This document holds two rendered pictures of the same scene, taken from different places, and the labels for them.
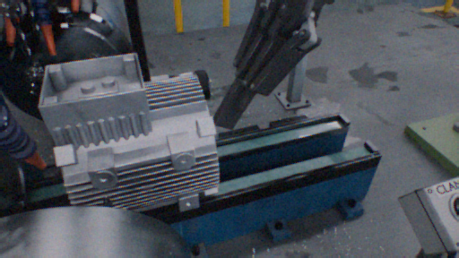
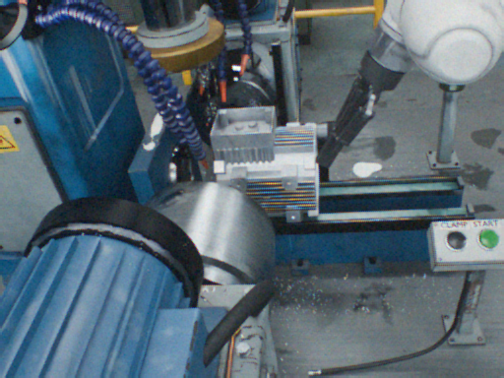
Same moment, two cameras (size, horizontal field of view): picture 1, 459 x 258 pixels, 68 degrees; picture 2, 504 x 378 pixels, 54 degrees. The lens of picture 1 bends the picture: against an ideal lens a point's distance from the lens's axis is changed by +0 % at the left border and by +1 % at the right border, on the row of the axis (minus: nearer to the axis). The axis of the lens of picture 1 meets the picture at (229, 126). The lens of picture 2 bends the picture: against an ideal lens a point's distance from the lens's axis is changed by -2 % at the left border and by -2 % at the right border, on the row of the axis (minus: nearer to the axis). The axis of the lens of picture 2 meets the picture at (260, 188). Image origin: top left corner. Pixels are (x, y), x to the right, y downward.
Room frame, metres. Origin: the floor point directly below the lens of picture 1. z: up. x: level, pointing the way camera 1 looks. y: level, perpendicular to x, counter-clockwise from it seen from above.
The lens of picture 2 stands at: (-0.38, -0.26, 1.65)
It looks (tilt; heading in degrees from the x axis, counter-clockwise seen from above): 38 degrees down; 29
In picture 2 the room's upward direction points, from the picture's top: 9 degrees counter-clockwise
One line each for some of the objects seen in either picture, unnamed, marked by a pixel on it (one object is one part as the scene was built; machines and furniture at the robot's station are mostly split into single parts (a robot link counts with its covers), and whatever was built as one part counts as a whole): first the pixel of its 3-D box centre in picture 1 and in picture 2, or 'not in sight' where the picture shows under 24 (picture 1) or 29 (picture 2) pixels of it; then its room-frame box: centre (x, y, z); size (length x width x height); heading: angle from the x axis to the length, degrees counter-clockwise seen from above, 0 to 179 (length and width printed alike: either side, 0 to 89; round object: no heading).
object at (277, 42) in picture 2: (138, 41); (282, 95); (0.52, 0.15, 1.12); 0.04 x 0.03 x 0.26; 109
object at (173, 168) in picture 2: (4, 175); (183, 176); (0.32, 0.32, 1.01); 0.15 x 0.02 x 0.15; 19
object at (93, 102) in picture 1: (99, 99); (245, 135); (0.37, 0.17, 1.11); 0.12 x 0.11 x 0.07; 108
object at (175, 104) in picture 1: (142, 145); (270, 171); (0.39, 0.14, 1.01); 0.20 x 0.19 x 0.19; 108
